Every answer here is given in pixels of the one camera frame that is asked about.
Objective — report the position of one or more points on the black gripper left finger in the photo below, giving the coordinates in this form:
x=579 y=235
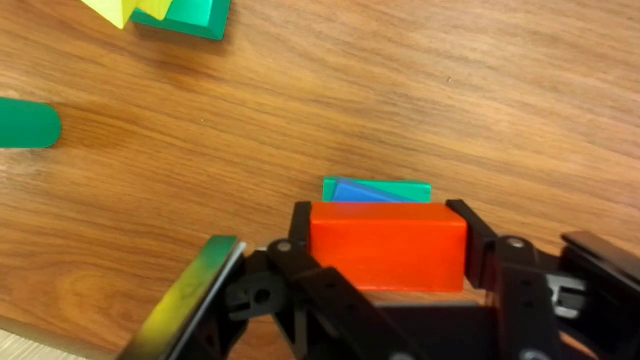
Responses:
x=319 y=312

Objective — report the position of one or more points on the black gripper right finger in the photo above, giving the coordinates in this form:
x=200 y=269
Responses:
x=591 y=290

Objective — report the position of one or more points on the orange rectangular block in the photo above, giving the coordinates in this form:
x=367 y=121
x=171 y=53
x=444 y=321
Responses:
x=391 y=247

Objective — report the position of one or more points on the blue rectangular block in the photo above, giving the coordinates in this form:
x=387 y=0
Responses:
x=359 y=193

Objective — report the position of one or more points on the green block under blue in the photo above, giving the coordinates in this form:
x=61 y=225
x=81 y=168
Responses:
x=406 y=191

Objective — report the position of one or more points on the green block under yellow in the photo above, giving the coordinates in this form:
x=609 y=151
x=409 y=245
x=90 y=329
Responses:
x=202 y=18

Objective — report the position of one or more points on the green cylinder block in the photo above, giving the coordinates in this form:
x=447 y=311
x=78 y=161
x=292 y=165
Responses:
x=28 y=125

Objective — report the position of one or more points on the yellow house-shaped block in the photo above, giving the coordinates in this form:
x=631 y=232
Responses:
x=119 y=12

